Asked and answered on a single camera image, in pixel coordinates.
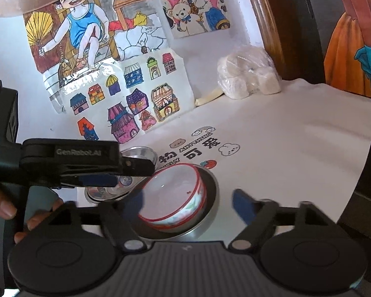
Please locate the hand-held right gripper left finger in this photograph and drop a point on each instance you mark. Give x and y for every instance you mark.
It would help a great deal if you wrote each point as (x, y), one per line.
(117, 222)

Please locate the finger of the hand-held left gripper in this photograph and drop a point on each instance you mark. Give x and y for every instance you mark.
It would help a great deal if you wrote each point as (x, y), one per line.
(139, 165)
(89, 182)

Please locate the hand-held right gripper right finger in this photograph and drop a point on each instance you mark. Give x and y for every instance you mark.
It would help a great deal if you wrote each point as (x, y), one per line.
(244, 205)

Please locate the small steel bowl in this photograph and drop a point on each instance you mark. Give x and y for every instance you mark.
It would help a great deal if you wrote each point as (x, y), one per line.
(139, 153)

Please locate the steel plate with round sticker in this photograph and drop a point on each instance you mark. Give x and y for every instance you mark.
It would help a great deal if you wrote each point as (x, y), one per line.
(111, 193)

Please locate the plain steel plate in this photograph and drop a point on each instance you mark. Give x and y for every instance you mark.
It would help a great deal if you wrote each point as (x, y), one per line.
(209, 212)

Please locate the red-rimmed ceramic bowl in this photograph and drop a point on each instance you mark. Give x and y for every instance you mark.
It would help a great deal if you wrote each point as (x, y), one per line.
(173, 191)

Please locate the person's left hand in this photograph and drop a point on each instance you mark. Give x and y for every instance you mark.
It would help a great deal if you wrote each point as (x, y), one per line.
(6, 210)

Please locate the colourful houses drawing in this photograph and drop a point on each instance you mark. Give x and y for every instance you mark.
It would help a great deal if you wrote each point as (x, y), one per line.
(136, 105)

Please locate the white printed table mat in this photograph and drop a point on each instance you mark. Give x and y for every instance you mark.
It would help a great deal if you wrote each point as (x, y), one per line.
(296, 136)

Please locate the child with fan drawing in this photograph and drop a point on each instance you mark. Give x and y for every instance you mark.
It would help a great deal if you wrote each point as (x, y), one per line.
(80, 27)

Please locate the clear bag of white lumps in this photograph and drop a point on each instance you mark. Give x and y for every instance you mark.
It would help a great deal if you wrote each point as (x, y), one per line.
(247, 74)

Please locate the girl with teddy drawing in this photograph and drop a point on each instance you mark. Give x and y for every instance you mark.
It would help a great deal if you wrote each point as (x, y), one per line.
(191, 3)

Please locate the orange dress poster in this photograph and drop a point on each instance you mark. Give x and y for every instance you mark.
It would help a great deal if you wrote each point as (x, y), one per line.
(352, 52)

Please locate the wooden door frame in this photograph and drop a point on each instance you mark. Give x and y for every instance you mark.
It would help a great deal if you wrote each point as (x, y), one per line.
(262, 15)

